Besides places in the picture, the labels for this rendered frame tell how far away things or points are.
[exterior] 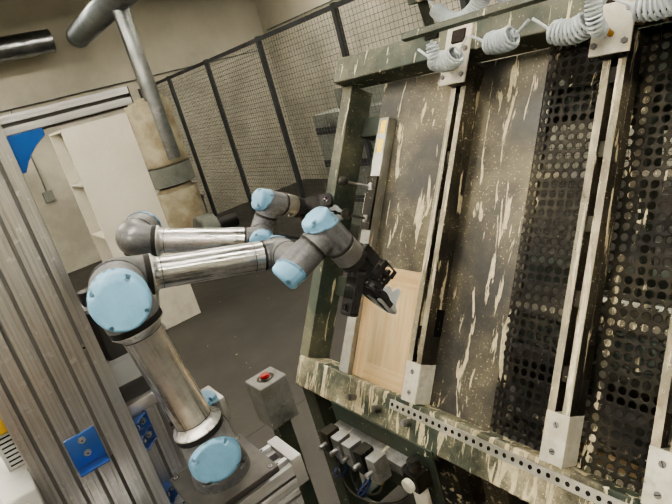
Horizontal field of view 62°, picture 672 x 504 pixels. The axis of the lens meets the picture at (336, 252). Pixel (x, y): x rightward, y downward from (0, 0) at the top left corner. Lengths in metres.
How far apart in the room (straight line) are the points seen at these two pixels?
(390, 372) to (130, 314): 1.03
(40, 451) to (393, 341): 1.08
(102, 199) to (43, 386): 4.03
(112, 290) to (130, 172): 4.36
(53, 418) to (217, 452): 0.43
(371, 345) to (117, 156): 3.89
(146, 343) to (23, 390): 0.38
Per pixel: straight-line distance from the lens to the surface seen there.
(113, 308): 1.16
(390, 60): 2.09
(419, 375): 1.77
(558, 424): 1.50
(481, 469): 1.68
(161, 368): 1.24
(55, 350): 1.48
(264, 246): 1.36
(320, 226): 1.24
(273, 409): 2.15
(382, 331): 1.97
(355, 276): 1.34
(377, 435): 1.97
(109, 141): 5.45
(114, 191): 5.45
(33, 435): 1.54
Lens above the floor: 1.93
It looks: 18 degrees down
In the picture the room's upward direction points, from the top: 16 degrees counter-clockwise
